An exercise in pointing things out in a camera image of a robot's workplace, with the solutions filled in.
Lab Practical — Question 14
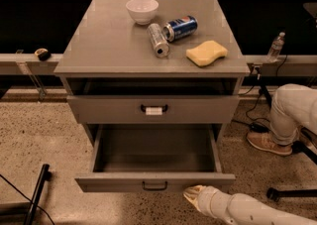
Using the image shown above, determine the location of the clear water bottle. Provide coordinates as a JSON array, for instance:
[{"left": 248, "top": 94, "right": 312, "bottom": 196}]
[{"left": 266, "top": 32, "right": 285, "bottom": 62}]

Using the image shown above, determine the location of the tan sneaker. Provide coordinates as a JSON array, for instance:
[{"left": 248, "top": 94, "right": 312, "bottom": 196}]
[{"left": 246, "top": 132, "right": 292, "bottom": 157}]

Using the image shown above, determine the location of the black floor cable left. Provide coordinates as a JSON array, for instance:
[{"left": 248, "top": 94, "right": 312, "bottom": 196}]
[{"left": 0, "top": 172, "right": 56, "bottom": 225}]

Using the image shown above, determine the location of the blue pepsi can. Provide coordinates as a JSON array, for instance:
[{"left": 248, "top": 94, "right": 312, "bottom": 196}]
[{"left": 162, "top": 16, "right": 198, "bottom": 42}]

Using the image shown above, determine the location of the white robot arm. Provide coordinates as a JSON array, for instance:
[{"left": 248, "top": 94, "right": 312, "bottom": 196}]
[{"left": 183, "top": 185, "right": 317, "bottom": 225}]

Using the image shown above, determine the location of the tape measure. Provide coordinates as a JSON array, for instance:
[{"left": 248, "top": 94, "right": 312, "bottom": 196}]
[{"left": 35, "top": 48, "right": 52, "bottom": 61}]

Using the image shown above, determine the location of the black chair leg left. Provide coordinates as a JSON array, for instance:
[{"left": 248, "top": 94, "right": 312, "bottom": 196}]
[{"left": 23, "top": 164, "right": 52, "bottom": 225}]

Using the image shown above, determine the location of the beige trouser leg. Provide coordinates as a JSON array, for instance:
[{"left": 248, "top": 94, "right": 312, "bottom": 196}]
[{"left": 270, "top": 84, "right": 317, "bottom": 146}]

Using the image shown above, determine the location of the black chair base right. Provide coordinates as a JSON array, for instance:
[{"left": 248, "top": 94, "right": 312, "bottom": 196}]
[{"left": 266, "top": 187, "right": 317, "bottom": 202}]

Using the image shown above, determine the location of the white bowl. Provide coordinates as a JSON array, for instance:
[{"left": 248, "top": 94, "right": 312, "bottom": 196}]
[{"left": 126, "top": 0, "right": 159, "bottom": 25}]

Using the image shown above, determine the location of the grey drawer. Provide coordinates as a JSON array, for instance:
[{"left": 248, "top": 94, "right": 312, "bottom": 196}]
[
  {"left": 67, "top": 95, "right": 239, "bottom": 124},
  {"left": 75, "top": 124, "right": 235, "bottom": 192}
]

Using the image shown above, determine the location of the yellow sponge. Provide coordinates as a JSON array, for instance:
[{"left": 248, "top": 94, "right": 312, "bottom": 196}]
[{"left": 186, "top": 41, "right": 228, "bottom": 67}]

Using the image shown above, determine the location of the black floor cable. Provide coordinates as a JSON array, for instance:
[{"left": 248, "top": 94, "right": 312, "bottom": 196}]
[
  {"left": 231, "top": 55, "right": 289, "bottom": 131},
  {"left": 0, "top": 172, "right": 56, "bottom": 225}
]

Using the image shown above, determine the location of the black floor cable right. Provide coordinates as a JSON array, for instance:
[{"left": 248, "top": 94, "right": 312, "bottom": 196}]
[{"left": 231, "top": 55, "right": 289, "bottom": 131}]

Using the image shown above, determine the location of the silver soda can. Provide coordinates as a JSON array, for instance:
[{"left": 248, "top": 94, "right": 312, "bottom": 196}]
[{"left": 147, "top": 23, "right": 169, "bottom": 57}]

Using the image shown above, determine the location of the grey drawer cabinet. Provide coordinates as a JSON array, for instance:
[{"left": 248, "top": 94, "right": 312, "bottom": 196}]
[{"left": 54, "top": 0, "right": 249, "bottom": 140}]

